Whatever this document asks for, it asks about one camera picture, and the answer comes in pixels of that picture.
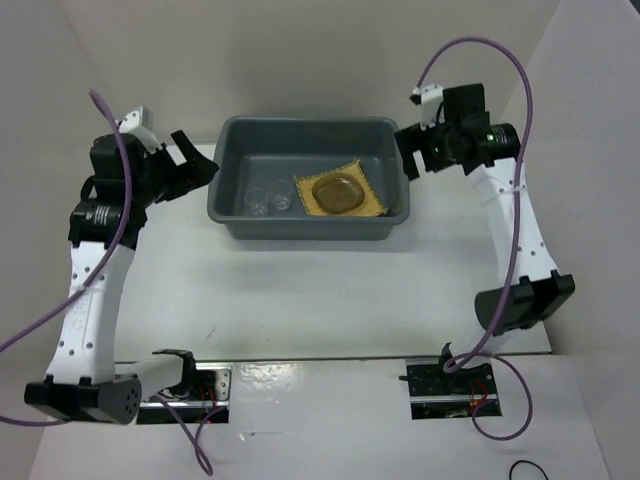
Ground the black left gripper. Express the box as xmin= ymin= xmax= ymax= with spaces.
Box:
xmin=131 ymin=130 xmax=218 ymax=207

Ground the clear glass cup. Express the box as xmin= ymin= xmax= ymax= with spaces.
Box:
xmin=244 ymin=188 xmax=269 ymax=217
xmin=269 ymin=180 xmax=293 ymax=211

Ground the yellow bamboo placemat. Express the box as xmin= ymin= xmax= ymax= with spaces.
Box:
xmin=294 ymin=158 xmax=388 ymax=217

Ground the clear glass plate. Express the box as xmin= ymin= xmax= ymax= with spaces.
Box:
xmin=312 ymin=172 xmax=365 ymax=211
xmin=310 ymin=173 xmax=366 ymax=215

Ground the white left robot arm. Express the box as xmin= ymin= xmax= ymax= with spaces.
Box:
xmin=24 ymin=130 xmax=219 ymax=425

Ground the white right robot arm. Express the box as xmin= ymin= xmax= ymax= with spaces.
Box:
xmin=395 ymin=83 xmax=575 ymax=393

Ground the grey plastic bin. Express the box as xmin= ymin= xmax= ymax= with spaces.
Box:
xmin=207 ymin=116 xmax=410 ymax=241

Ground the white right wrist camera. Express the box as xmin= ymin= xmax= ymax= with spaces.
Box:
xmin=410 ymin=84 xmax=444 ymax=130

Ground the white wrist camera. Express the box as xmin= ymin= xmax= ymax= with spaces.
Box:
xmin=410 ymin=84 xmax=444 ymax=130
xmin=118 ymin=105 xmax=163 ymax=153

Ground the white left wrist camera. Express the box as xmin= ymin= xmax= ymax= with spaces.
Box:
xmin=118 ymin=105 xmax=163 ymax=153

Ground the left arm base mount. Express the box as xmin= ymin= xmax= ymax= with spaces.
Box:
xmin=135 ymin=362 xmax=233 ymax=426

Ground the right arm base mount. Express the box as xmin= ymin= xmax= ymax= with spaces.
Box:
xmin=399 ymin=358 xmax=502 ymax=420

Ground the black cable loop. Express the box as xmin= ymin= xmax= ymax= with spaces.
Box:
xmin=508 ymin=459 xmax=551 ymax=480

